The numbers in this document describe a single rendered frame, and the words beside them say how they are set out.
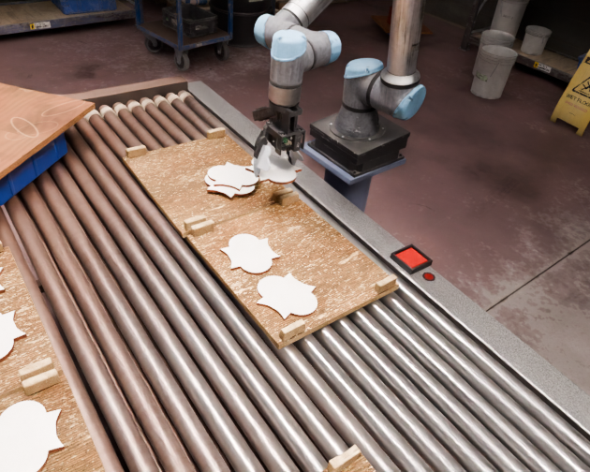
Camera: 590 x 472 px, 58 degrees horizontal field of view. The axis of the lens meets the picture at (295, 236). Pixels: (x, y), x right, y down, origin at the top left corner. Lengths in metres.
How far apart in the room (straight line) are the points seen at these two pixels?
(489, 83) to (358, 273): 3.75
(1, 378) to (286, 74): 0.83
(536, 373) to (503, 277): 1.73
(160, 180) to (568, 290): 2.19
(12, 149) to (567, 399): 1.43
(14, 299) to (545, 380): 1.12
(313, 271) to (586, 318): 1.91
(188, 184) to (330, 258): 0.47
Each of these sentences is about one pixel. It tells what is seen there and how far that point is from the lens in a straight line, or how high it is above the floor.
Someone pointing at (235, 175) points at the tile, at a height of 0.96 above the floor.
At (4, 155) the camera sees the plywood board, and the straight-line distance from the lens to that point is 1.56.
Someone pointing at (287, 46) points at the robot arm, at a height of 1.40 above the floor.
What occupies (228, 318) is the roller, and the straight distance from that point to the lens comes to 1.19.
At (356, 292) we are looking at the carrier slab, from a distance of 1.25.
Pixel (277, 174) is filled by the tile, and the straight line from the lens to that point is 1.38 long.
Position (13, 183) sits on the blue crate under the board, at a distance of 1.60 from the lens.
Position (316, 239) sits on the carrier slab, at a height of 0.94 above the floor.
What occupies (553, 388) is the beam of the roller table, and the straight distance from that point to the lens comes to 1.26.
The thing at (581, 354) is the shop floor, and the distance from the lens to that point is 2.77.
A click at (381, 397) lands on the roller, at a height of 0.92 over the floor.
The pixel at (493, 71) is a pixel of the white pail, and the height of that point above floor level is 0.24.
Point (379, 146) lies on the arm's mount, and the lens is 1.79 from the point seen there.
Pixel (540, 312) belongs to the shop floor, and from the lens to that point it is 2.87.
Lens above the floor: 1.80
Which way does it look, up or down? 39 degrees down
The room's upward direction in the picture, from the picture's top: 7 degrees clockwise
